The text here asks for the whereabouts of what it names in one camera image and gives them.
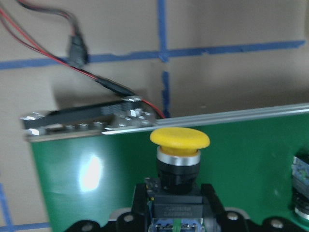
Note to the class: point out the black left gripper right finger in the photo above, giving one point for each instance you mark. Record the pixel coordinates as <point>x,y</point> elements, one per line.
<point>212,206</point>

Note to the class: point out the yellow mushroom push button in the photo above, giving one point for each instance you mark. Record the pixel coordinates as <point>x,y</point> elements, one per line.
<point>174,192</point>

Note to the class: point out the green push button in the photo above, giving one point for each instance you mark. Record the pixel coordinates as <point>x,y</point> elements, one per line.
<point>300,185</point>

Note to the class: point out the green conveyor belt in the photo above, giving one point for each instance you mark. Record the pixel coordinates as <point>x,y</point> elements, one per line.
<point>115,167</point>

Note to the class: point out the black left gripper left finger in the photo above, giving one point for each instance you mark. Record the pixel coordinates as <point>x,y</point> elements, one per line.
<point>140,210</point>

